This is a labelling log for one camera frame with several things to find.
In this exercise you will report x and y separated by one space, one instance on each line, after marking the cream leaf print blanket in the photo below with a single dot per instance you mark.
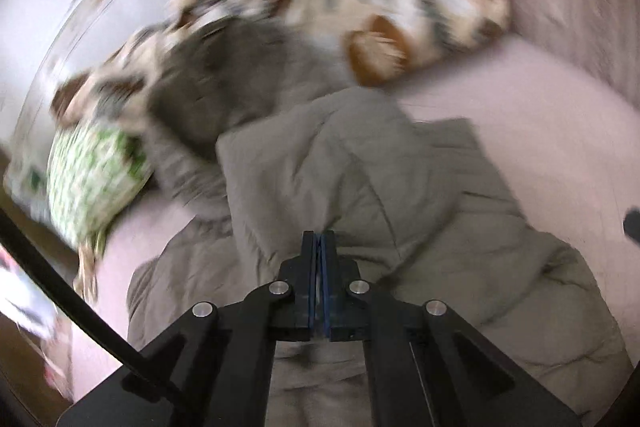
377 40

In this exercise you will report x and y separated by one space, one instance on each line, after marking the pink quilted mattress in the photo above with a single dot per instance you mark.
550 131

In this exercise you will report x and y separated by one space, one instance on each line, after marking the green white patterned pillow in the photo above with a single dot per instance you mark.
94 172

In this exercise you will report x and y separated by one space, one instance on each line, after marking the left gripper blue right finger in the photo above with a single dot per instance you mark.
345 296

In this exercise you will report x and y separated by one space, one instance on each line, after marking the olive quilted hooded jacket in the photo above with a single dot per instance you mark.
424 365

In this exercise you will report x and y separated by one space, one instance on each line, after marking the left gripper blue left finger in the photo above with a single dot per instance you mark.
293 294

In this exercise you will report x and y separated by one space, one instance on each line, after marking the beige cloth under pillow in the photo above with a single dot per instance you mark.
90 254

